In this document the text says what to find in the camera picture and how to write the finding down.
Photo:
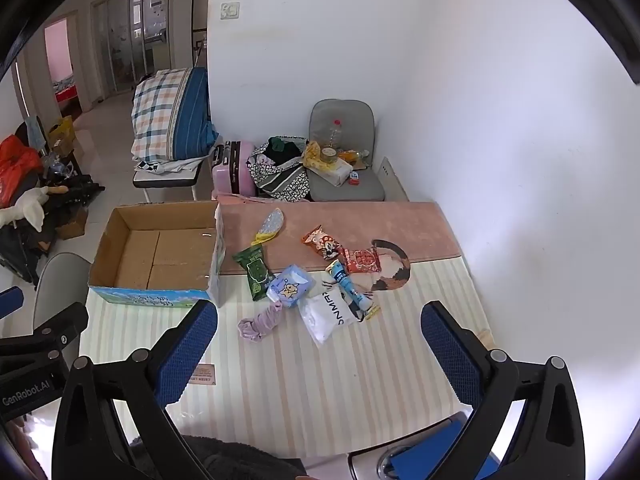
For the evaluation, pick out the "brown floor carton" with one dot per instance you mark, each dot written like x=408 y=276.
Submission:
x=72 y=222

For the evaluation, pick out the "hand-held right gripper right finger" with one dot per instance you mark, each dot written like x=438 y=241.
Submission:
x=445 y=350

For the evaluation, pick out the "glass sliding door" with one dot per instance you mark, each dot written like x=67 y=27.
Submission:
x=130 y=35

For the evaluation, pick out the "blue padded stool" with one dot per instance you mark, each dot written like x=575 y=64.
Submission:
x=425 y=445

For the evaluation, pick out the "yellow shopping bag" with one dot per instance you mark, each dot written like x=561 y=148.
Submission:
x=62 y=132

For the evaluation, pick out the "cardboard box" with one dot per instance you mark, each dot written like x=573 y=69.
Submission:
x=150 y=255

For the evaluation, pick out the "person's dark fleece clothing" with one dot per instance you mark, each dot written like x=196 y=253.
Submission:
x=225 y=460

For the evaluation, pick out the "small round jar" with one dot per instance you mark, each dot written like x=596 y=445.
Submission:
x=328 y=152

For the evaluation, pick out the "light blue cloth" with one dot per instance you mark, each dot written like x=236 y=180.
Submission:
x=35 y=130

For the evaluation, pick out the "white wall switch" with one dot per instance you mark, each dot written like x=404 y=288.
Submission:
x=230 y=10

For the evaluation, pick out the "green wet wipes packet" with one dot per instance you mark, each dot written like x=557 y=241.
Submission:
x=255 y=270

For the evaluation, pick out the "blue folded quilt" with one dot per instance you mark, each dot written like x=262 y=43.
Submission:
x=192 y=115

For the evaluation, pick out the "white metal leg bench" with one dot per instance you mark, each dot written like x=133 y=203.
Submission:
x=165 y=178

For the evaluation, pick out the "red snack packet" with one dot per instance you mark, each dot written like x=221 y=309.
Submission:
x=362 y=260

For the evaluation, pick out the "orange panda snack packet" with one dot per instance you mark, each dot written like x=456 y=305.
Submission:
x=320 y=242

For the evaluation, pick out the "orange wrapped food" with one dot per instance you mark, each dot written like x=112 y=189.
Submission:
x=350 y=155

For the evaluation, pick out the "pink suitcase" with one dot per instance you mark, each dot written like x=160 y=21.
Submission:
x=230 y=167

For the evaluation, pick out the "patterned tote bag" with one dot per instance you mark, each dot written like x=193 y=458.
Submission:
x=280 y=175

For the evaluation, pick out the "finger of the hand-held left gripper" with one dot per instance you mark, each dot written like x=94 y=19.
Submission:
x=9 y=301
x=50 y=332

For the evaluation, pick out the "blue long snack packet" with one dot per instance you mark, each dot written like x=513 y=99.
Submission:
x=347 y=287

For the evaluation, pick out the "silver yellow pouch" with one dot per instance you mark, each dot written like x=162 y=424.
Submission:
x=270 y=225

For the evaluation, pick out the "purple scrunchie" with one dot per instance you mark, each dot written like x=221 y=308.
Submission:
x=260 y=322

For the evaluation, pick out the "clear bottle red cap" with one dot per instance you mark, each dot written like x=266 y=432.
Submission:
x=336 y=132

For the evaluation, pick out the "yellow plastic snack bag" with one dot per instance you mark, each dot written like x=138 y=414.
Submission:
x=312 y=155

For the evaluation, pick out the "black folded stand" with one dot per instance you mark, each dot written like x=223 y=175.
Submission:
x=20 y=255

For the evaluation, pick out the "small red white box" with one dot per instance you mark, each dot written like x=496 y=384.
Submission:
x=355 y=177

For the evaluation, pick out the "red plastic bag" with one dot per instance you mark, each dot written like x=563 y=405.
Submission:
x=15 y=165

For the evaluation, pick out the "plaid folded quilt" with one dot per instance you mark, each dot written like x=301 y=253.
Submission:
x=157 y=115

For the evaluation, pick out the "small yellow sachet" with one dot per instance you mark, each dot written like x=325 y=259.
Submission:
x=372 y=313

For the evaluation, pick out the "pink folded cloth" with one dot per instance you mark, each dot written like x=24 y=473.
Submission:
x=235 y=197

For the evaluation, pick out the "white leaning board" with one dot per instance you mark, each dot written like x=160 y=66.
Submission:
x=392 y=180

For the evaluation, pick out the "black equipment pile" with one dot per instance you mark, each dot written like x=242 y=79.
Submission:
x=70 y=192

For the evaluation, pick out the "white black patterned cloth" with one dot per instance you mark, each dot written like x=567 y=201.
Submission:
x=160 y=165

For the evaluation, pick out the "light blue tissue packet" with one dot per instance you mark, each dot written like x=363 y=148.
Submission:
x=290 y=287

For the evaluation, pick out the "grey cushioned chair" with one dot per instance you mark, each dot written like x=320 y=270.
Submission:
x=345 y=115

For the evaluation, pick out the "white tissue pack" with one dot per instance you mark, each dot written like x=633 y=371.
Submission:
x=335 y=170

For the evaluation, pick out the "white soft packet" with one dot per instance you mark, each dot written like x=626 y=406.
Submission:
x=327 y=315

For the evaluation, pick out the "grey plastic chair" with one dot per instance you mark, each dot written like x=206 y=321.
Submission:
x=60 y=280

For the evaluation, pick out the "white goose plush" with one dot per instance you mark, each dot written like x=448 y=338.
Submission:
x=30 y=205

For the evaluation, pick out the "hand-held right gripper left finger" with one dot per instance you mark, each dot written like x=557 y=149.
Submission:
x=185 y=350

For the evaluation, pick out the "red covered bed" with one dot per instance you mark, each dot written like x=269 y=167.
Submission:
x=65 y=92

